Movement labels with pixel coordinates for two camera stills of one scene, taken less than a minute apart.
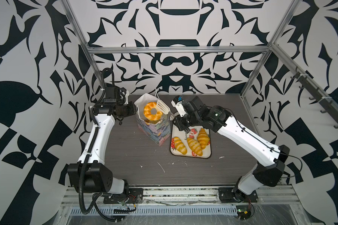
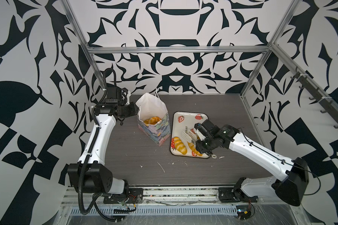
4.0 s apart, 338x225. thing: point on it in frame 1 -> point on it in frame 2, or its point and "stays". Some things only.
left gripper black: [131, 106] stays
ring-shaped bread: [148, 113] -> [152, 121]
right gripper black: [178, 122] -> [198, 147]
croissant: [195, 146] stays
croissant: [180, 146] stays
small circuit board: [242, 212] stays
